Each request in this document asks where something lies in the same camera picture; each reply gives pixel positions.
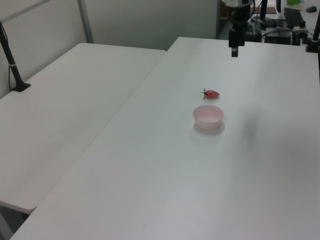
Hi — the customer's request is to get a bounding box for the white side table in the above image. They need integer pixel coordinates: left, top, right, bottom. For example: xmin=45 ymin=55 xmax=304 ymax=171
xmin=0 ymin=42 xmax=168 ymax=215

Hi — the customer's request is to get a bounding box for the black camera pole with base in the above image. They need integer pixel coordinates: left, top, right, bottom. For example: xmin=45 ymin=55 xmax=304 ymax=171
xmin=0 ymin=20 xmax=32 ymax=93

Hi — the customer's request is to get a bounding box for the red strawberry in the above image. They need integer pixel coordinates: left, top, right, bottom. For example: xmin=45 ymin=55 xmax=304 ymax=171
xmin=199 ymin=87 xmax=221 ymax=101

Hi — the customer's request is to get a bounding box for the black monitor stand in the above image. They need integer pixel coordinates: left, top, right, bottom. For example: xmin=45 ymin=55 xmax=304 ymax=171
xmin=250 ymin=0 xmax=276 ymax=29

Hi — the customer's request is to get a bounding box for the black clamped mount pole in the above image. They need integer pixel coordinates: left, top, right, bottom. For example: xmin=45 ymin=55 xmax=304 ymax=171
xmin=304 ymin=14 xmax=320 ymax=54

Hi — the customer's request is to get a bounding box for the pink plastic bowl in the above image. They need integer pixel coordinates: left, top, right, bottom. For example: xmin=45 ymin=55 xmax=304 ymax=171
xmin=192 ymin=104 xmax=225 ymax=131

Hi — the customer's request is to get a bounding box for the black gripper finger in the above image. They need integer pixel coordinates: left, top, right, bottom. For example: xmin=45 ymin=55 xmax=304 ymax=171
xmin=237 ymin=22 xmax=246 ymax=47
xmin=228 ymin=28 xmax=239 ymax=58

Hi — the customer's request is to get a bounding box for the black keyboard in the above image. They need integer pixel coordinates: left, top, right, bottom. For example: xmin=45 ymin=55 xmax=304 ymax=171
xmin=283 ymin=7 xmax=305 ymax=29

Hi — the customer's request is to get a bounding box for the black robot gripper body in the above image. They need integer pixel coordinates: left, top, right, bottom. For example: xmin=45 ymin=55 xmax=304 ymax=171
xmin=224 ymin=0 xmax=251 ymax=31

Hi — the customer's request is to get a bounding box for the black electronics box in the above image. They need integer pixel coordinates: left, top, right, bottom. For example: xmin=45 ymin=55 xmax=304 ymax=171
xmin=264 ymin=28 xmax=294 ymax=45

